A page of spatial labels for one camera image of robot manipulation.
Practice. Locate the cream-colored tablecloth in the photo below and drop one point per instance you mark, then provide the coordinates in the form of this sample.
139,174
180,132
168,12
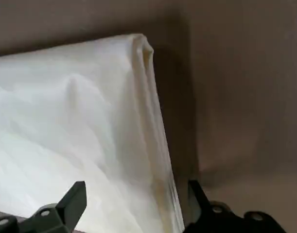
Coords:
65,121

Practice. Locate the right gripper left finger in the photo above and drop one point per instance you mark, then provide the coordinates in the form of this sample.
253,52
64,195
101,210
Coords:
70,208

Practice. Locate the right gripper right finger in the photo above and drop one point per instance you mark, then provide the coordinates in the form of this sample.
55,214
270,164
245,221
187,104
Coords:
211,218

